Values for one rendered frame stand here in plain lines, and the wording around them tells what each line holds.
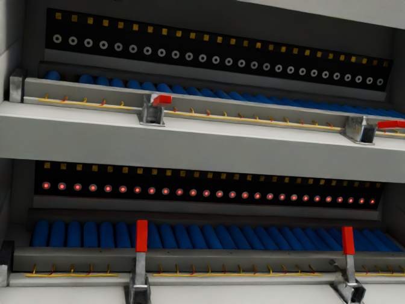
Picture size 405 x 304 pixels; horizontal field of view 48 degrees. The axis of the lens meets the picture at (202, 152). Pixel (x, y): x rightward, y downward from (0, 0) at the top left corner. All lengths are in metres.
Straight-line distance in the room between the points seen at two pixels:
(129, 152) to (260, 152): 0.15
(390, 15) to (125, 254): 0.45
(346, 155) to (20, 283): 0.40
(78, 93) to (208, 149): 0.16
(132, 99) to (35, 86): 0.11
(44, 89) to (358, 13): 0.39
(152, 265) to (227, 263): 0.10
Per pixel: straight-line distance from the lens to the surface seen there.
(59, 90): 0.53
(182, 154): 0.50
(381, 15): 0.64
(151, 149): 0.49
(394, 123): 0.55
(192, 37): 0.67
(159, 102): 0.43
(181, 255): 0.57
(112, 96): 0.53
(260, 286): 0.59
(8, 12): 0.55
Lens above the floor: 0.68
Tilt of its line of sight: 1 degrees up
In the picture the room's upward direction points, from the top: 4 degrees clockwise
